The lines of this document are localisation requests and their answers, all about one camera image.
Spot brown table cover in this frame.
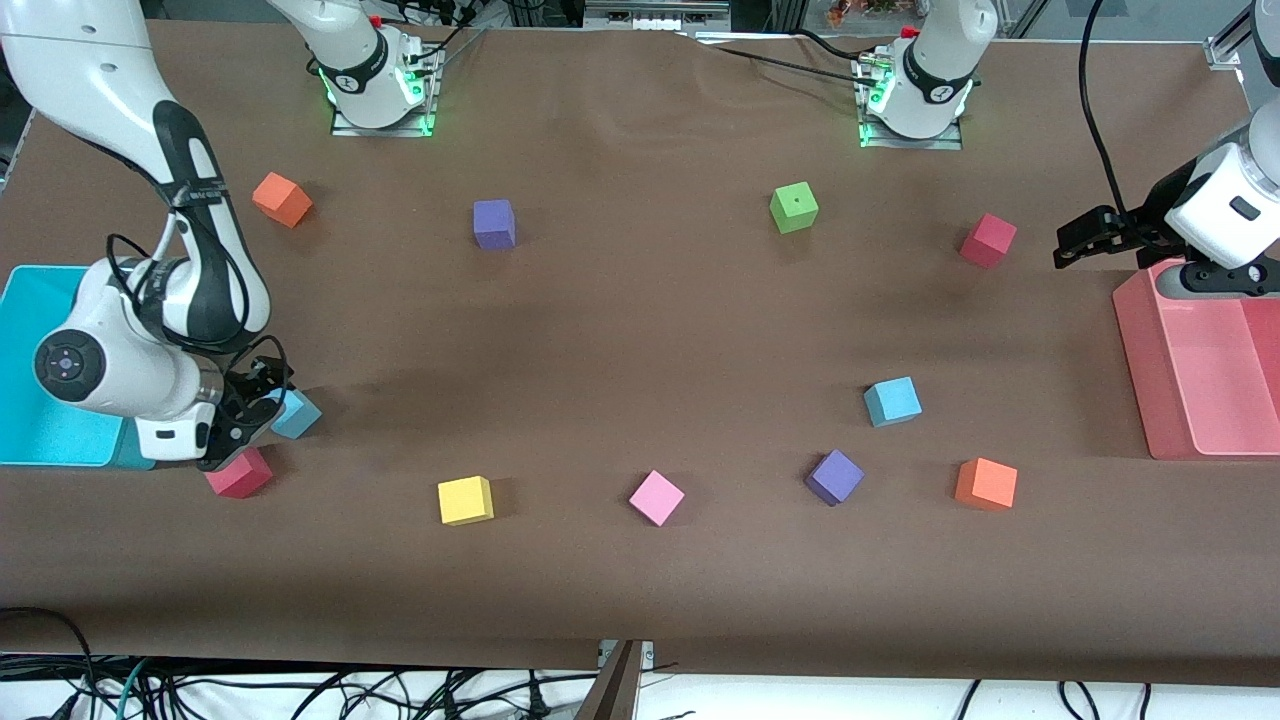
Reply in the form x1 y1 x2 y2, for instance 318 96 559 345
0 18 1280 689

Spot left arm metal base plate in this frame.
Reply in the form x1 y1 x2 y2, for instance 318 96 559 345
858 55 966 151

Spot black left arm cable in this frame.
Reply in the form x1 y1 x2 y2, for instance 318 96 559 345
1078 0 1151 216

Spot pink foam cube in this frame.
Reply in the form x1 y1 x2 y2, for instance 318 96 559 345
628 469 687 528

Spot aluminium side rail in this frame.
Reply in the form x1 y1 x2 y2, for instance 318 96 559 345
0 105 36 193

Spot teal floor cable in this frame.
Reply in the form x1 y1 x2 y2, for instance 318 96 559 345
115 655 156 720

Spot orange background objects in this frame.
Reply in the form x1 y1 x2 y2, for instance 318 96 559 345
828 0 901 26

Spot red foam cube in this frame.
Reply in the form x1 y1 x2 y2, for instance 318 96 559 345
959 212 1018 270
205 447 274 500

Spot grey power strip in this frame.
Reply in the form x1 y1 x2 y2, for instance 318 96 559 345
585 0 731 31

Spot aluminium frame corner profile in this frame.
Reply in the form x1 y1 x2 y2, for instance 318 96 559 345
1205 0 1263 71

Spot cyan plastic bin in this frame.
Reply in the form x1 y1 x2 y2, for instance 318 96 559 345
0 264 159 471

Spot orange foam cube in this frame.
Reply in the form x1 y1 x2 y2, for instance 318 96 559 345
252 172 314 229
954 457 1019 512

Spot black table cable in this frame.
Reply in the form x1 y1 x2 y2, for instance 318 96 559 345
690 40 871 76
795 28 886 63

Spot yellow foam cube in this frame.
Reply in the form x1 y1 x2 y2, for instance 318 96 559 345
437 475 495 527

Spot green foam cube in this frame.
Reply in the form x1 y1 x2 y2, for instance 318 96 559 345
769 181 820 235

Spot grey base cable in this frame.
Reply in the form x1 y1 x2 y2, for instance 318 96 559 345
405 20 491 76

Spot light blue foam cube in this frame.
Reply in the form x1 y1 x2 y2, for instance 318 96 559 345
268 388 323 440
863 376 924 429

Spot purple foam cube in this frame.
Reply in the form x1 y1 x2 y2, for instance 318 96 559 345
805 448 865 508
473 198 518 251

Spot dark metal strut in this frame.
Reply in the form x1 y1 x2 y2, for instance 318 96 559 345
575 642 641 720

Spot pink plastic bin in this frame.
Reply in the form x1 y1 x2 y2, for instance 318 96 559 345
1112 258 1280 462

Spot black looped floor cable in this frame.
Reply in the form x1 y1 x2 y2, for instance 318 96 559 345
0 607 101 720

